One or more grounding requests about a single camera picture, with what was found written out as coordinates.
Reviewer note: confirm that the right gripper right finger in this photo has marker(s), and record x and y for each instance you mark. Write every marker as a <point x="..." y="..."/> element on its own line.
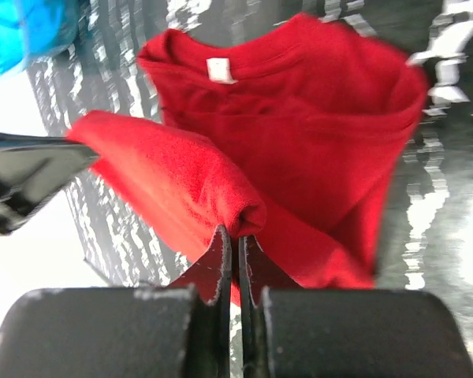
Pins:
<point x="289" y="331"/>

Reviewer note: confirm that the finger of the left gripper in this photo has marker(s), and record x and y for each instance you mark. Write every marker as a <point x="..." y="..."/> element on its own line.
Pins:
<point x="33" y="169"/>

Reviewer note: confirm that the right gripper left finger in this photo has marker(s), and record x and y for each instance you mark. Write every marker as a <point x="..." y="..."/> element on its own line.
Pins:
<point x="180" y="330"/>

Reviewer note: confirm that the dark red t shirt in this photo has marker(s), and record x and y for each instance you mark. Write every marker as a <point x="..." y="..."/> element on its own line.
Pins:
<point x="292" y="138"/>

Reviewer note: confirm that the blue t shirt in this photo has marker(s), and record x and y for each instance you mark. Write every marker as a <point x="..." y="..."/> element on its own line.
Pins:
<point x="33" y="30"/>

